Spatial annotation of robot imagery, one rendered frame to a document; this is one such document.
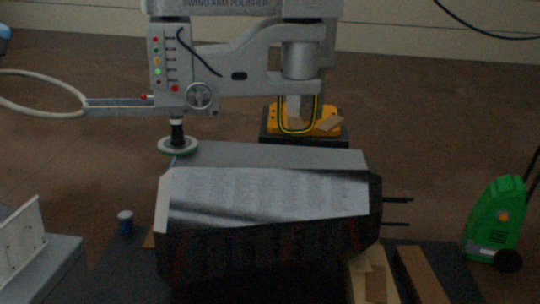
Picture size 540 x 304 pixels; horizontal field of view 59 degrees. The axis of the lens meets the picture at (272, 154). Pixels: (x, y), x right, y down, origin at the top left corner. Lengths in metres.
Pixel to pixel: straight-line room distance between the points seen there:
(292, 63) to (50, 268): 1.45
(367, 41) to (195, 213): 6.40
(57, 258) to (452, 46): 7.50
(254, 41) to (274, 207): 0.83
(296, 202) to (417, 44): 6.33
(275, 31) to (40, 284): 1.49
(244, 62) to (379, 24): 6.14
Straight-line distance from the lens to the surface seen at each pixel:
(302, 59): 2.47
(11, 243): 1.91
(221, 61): 2.40
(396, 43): 8.48
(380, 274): 2.82
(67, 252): 2.02
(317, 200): 2.47
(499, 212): 3.31
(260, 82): 2.45
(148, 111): 2.52
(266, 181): 2.47
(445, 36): 8.56
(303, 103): 3.21
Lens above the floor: 2.02
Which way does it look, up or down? 26 degrees down
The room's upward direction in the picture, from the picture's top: 2 degrees clockwise
